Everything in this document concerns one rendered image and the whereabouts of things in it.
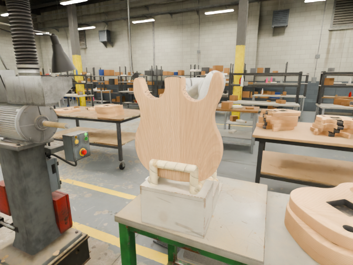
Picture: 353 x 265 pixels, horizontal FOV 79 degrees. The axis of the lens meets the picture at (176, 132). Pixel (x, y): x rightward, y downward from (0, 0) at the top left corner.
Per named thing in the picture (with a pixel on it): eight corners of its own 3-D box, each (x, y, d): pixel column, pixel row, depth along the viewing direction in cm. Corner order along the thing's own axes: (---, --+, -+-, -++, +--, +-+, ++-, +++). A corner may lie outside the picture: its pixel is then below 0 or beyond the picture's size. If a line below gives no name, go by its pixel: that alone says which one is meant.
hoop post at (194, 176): (188, 193, 79) (188, 170, 77) (190, 189, 82) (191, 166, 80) (196, 195, 78) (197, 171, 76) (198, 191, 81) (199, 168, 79)
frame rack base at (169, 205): (141, 223, 89) (138, 185, 85) (156, 203, 103) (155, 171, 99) (204, 239, 80) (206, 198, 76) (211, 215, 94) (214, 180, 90)
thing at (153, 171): (148, 185, 85) (147, 163, 83) (152, 182, 88) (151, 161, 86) (155, 187, 84) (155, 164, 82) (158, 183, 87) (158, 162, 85)
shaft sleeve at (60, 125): (42, 124, 129) (44, 120, 130) (46, 126, 132) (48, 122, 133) (63, 127, 122) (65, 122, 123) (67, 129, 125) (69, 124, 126)
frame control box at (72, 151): (47, 166, 163) (41, 134, 157) (70, 158, 182) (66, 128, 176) (70, 172, 153) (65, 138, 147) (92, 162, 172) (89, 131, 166)
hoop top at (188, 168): (147, 167, 83) (147, 159, 82) (151, 164, 86) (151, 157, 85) (197, 175, 76) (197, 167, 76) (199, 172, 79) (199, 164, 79)
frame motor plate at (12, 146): (-16, 144, 143) (-17, 139, 142) (22, 135, 164) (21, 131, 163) (18, 151, 129) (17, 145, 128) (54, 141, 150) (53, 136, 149)
